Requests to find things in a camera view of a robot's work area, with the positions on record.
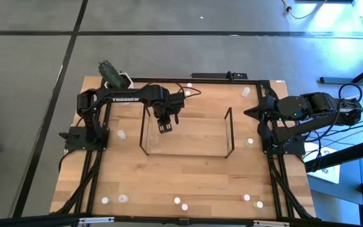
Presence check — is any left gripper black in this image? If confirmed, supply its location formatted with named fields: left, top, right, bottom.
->
left=152, top=103, right=182, bottom=134

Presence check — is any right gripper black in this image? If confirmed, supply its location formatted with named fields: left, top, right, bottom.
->
left=243, top=96, right=282, bottom=124

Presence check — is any black mounting bar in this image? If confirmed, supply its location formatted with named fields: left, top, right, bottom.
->
left=191, top=72, right=249, bottom=80

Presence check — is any green cactus plant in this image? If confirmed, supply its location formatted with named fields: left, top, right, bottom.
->
left=98, top=59, right=126, bottom=90

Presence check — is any black metal furniture beam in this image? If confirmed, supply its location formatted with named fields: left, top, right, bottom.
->
left=319, top=58, right=363, bottom=85
left=304, top=137, right=363, bottom=173

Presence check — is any white paper sheet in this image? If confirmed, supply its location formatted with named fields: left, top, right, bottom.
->
left=304, top=142, right=342, bottom=184

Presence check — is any black aluminium crossbeam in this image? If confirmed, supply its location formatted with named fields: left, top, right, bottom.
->
left=0, top=212, right=363, bottom=227

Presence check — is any black frame wooden shelf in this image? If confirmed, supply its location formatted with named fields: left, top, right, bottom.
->
left=139, top=105, right=236, bottom=159

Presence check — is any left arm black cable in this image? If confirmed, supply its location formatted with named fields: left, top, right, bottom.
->
left=143, top=81, right=202, bottom=98

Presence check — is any black aluminium table frame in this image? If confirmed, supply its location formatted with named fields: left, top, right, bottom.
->
left=50, top=77, right=317, bottom=221

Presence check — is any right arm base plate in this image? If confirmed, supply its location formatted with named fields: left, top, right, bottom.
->
left=262, top=137, right=307, bottom=156

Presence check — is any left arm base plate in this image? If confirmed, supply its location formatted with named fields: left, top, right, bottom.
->
left=58, top=125, right=110, bottom=151

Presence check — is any thin black floor cable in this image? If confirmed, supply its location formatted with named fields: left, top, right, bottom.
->
left=304, top=113, right=363, bottom=165

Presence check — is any beige cable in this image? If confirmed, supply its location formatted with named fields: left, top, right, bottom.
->
left=342, top=90, right=363, bottom=101

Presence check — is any yellow floor cable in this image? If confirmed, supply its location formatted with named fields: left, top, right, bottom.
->
left=280, top=0, right=328, bottom=20

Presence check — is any silver metal bracket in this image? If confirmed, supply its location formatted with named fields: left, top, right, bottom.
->
left=78, top=216, right=115, bottom=225
left=252, top=219, right=292, bottom=227

